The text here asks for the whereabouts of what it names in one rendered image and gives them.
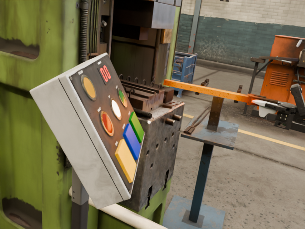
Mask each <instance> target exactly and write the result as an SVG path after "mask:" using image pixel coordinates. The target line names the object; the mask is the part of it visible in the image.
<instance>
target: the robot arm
mask: <svg viewBox="0 0 305 229"><path fill-rule="evenodd" d="M290 92H291V94H292V95H293V96H294V100H295V103H296V105H294V104H290V103H287V102H281V101H278V104H275V103H271V102H266V101H262V100H253V101H252V102H253V103H255V104H257V105H259V116H260V117H265V116H266V115H267V114H268V113H270V114H275V113H276V112H277V111H278V112H277V115H276V118H275V125H274V126H275V127H279V128H283V127H280V126H278V125H280V124H282V125H284V126H286V127H285V128H283V129H286V130H289V129H291V130H295V131H299V132H302V133H305V120H304V119H305V102H304V99H303V95H302V88H301V86H300V85H299V84H295V85H292V86H291V88H290Z"/></svg>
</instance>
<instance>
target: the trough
mask: <svg viewBox="0 0 305 229"><path fill-rule="evenodd" d="M120 82H121V83H123V84H127V85H131V86H135V87H139V88H142V89H146V90H150V91H154V92H156V95H157V94H159V90H155V89H151V88H147V87H143V86H139V85H135V84H131V83H127V82H124V81H120Z"/></svg>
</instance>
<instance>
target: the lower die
mask: <svg viewBox="0 0 305 229"><path fill-rule="evenodd" d="M120 81H124V82H127V83H131V84H135V85H139V86H143V87H147V88H151V89H155V90H159V94H157V95H156V92H154V91H150V90H146V89H142V88H139V87H135V86H131V85H127V84H123V83H121V84H122V86H125V87H126V94H127V97H128V99H129V92H130V90H131V89H134V90H135V94H134V95H133V90H132V91H131V96H130V103H131V105H132V107H133V108H136V109H139V110H144V111H146V112H150V111H152V110H154V109H156V108H158V107H160V106H162V105H163V98H164V91H165V90H162V89H158V88H154V87H150V86H147V85H142V84H138V83H134V82H131V81H127V80H122V79H120ZM151 108H152V110H151Z"/></svg>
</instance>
